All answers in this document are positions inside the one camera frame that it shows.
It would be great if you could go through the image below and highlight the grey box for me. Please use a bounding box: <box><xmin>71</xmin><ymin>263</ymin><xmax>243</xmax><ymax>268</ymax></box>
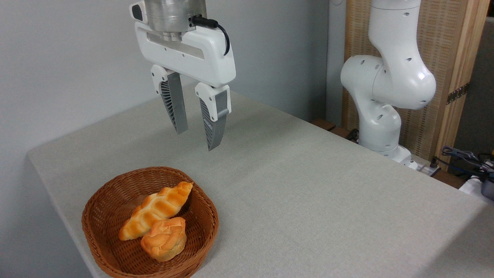
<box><xmin>480</xmin><ymin>178</ymin><xmax>494</xmax><ymax>201</ymax></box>

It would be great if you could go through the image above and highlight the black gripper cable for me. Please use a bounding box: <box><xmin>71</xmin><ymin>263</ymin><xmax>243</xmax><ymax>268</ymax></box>
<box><xmin>190</xmin><ymin>15</ymin><xmax>231</xmax><ymax>56</ymax></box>

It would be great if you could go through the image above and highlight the round knotted bread roll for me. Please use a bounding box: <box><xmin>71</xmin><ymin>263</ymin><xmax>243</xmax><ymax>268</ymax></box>
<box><xmin>140</xmin><ymin>217</ymin><xmax>187</xmax><ymax>263</ymax></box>

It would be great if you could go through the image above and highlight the wooden framed woven screen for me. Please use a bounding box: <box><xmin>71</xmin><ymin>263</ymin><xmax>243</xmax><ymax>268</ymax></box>
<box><xmin>342</xmin><ymin>0</ymin><xmax>491</xmax><ymax>171</ymax></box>

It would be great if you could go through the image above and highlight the bundle of dark cables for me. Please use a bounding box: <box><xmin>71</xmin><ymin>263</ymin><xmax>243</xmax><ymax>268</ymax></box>
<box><xmin>441</xmin><ymin>146</ymin><xmax>494</xmax><ymax>179</ymax></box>

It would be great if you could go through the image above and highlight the long braided bread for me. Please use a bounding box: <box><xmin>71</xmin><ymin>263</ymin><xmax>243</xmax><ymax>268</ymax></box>
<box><xmin>118</xmin><ymin>181</ymin><xmax>193</xmax><ymax>241</ymax></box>

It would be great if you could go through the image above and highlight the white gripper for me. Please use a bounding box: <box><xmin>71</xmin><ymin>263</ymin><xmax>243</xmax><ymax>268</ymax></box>
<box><xmin>134</xmin><ymin>21</ymin><xmax>236</xmax><ymax>151</ymax></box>

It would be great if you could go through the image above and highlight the dark metal hinge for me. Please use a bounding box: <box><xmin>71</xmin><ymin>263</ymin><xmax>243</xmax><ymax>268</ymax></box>
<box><xmin>447</xmin><ymin>83</ymin><xmax>470</xmax><ymax>105</ymax></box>

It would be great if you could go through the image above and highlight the brown wicker basket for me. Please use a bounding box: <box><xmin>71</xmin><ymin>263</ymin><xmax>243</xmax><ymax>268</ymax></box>
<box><xmin>81</xmin><ymin>166</ymin><xmax>219</xmax><ymax>278</ymax></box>

